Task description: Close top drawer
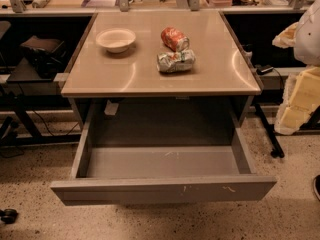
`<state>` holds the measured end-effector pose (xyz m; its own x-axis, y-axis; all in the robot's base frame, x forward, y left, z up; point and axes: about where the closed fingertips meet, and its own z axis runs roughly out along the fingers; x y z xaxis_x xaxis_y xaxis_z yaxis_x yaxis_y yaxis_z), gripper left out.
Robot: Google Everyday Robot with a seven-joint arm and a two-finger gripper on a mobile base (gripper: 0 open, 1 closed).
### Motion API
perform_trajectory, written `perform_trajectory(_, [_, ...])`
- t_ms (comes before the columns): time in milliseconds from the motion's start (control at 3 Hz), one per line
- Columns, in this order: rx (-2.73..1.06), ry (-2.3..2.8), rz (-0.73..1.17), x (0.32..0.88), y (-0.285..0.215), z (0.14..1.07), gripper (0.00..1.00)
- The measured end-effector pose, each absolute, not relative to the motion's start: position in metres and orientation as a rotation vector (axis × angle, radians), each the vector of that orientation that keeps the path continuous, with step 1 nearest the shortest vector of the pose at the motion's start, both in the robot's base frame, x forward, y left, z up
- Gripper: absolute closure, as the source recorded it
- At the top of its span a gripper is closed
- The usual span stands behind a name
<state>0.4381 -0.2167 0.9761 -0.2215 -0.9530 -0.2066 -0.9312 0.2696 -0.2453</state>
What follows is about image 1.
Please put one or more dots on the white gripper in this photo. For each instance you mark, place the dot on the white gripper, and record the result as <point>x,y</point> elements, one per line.
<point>308,37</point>

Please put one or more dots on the grey top drawer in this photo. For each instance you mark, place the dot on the grey top drawer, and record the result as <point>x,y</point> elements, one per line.
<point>143,158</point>

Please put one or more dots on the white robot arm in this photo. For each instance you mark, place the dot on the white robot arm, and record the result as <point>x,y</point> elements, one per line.
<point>304,37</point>

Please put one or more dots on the black power adapter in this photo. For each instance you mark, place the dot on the black power adapter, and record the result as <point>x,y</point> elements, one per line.
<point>262,70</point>

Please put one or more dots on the black desk leg right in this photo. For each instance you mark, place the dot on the black desk leg right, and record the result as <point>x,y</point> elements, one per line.
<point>276,148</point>

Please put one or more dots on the red soda can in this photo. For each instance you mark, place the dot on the red soda can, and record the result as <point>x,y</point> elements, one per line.
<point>174,39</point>

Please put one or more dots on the grey cabinet desk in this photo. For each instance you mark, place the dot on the grey cabinet desk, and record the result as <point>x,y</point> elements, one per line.
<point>161,76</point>

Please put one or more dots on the white bowl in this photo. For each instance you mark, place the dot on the white bowl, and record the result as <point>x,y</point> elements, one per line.
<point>116,40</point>

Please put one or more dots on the black chair left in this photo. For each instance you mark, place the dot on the black chair left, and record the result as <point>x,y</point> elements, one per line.
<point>42,60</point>

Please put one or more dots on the black caster wheel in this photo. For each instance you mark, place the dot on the black caster wheel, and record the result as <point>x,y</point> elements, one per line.
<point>8,216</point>

